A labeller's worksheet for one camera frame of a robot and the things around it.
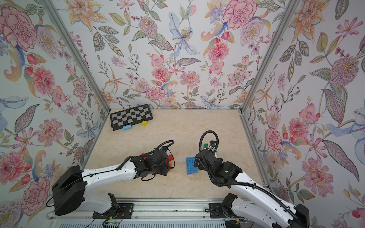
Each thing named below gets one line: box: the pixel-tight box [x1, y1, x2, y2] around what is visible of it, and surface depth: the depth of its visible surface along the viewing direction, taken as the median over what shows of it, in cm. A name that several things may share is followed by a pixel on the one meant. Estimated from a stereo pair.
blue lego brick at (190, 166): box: [186, 162, 198, 170], surface depth 88 cm
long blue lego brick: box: [185, 157, 196, 167], surface depth 90 cm
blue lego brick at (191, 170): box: [186, 167, 199, 175], surface depth 87 cm
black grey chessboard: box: [109, 103, 154, 132], surface depth 115 cm
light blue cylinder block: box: [122, 124, 132, 131], surface depth 110 cm
